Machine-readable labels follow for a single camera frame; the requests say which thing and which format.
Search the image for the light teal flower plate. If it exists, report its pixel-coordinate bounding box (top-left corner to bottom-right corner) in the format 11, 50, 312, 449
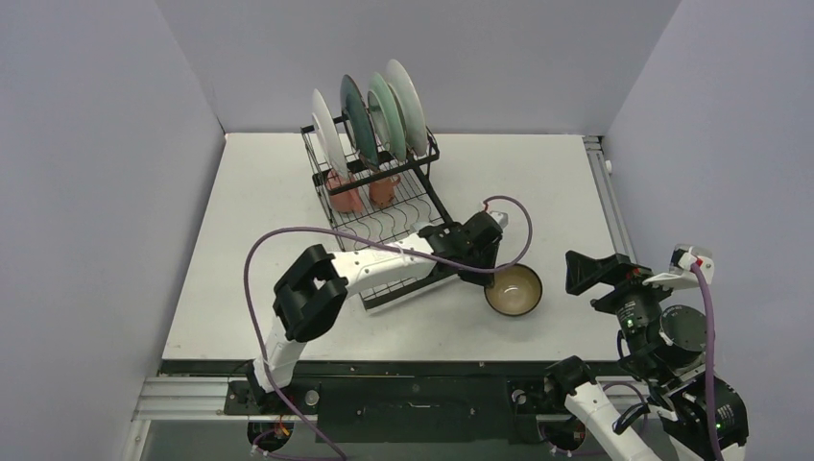
367, 72, 407, 162

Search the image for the dark bowl beige inside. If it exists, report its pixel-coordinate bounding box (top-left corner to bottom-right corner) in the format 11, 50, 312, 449
484, 264, 544, 317

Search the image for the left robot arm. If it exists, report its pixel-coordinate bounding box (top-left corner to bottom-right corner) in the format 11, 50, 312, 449
247, 210, 508, 413

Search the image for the aluminium rail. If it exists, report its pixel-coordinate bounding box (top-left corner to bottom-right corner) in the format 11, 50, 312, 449
134, 133, 632, 421

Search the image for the large pink mug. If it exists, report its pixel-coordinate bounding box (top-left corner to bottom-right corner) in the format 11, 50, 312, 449
326, 169, 364, 213

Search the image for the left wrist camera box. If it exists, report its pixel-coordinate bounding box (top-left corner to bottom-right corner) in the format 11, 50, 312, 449
487, 210, 509, 230

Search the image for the black base panel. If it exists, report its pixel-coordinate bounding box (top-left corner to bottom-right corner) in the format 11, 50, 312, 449
159, 360, 578, 449

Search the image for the blue glazed plate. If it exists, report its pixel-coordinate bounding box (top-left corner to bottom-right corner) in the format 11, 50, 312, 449
340, 74, 379, 172

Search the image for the black wire dish rack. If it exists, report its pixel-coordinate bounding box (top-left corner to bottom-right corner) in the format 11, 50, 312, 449
299, 114, 466, 312

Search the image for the small pink mug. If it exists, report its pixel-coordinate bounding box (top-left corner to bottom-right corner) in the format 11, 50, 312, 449
369, 175, 401, 208

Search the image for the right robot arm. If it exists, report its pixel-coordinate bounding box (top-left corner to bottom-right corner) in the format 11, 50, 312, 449
540, 244, 749, 460

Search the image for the red and blue plate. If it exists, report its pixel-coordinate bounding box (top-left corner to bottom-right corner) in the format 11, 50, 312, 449
385, 59, 429, 157

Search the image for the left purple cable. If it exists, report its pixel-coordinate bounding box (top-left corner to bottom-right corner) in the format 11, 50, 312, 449
242, 194, 534, 461

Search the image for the green rimmed white plate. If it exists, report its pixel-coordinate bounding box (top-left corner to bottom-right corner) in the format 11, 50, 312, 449
311, 89, 350, 181

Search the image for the white bowl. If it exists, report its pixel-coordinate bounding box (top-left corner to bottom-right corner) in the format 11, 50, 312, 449
412, 222, 435, 233

